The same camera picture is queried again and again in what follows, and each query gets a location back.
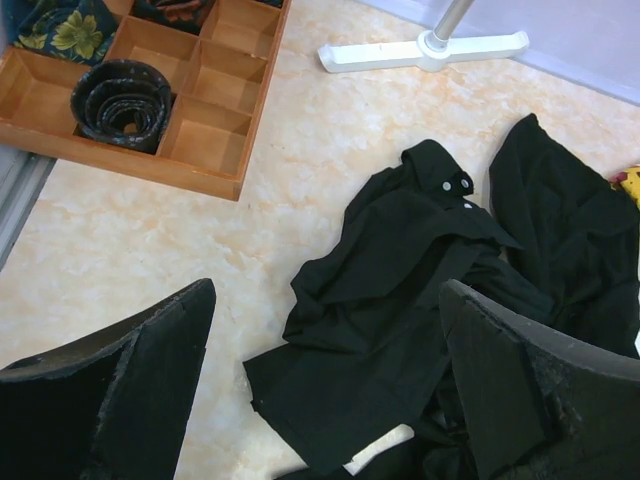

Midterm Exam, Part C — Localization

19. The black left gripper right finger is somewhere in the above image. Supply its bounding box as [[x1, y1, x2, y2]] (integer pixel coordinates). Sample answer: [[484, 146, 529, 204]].
[[440, 280, 639, 479]]

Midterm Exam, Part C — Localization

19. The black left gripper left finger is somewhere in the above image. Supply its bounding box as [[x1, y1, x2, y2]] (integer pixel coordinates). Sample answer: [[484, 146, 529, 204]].
[[1, 278, 216, 479]]

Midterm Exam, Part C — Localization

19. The black t-shirt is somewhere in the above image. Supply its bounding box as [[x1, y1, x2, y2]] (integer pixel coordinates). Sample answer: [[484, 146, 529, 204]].
[[489, 114, 639, 359]]

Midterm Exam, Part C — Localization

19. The black button-up shirt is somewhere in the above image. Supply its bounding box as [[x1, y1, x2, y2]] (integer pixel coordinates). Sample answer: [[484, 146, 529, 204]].
[[244, 140, 552, 474]]

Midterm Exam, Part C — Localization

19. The white clothes rack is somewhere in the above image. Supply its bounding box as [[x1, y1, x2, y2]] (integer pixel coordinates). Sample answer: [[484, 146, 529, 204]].
[[318, 0, 529, 74]]

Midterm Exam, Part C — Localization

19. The blue yellow folded shirt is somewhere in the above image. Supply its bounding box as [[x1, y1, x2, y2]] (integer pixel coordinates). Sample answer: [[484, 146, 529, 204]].
[[609, 165, 640, 208]]

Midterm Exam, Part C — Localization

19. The rolled black tie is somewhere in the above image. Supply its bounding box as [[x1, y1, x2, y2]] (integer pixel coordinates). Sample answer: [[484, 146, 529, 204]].
[[70, 59, 173, 154]]

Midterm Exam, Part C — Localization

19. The wooden compartment tray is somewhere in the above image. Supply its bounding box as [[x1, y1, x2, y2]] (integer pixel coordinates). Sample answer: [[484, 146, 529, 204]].
[[1, 1, 289, 200]]

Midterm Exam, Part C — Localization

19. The green floral folded cloth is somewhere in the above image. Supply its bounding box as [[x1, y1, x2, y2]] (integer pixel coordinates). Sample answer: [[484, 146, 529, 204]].
[[2, 0, 118, 66]]

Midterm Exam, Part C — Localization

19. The dark orange patterned cloth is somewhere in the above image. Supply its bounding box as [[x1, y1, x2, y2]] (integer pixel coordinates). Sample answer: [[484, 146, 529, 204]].
[[132, 0, 217, 35]]

